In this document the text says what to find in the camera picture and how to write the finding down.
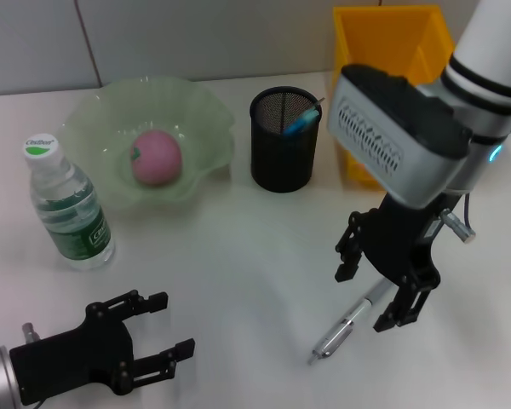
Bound clear green-label water bottle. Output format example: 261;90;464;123
23;135;115;273

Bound silver grey pen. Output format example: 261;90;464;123
308;279;388;366

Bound green glass fruit bowl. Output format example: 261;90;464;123
59;75;238;212

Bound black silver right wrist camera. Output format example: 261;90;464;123
326;64;474;210

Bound left gripper cable with plugs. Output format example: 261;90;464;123
21;322;43;345

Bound yellow plastic bin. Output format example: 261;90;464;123
331;4;456;188

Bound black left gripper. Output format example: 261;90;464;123
8;289;197;406

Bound gripper cable with plugs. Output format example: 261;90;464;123
439;190;477;244
21;322;43;345

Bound black mesh pen holder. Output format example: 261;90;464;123
249;86;324;193

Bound blue scissors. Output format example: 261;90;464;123
284;107;320;136

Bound right gripper cable with plugs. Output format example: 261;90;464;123
439;190;477;244

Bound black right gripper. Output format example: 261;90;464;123
334;193;465;334

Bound pink toy peach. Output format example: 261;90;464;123
129;130;183;187

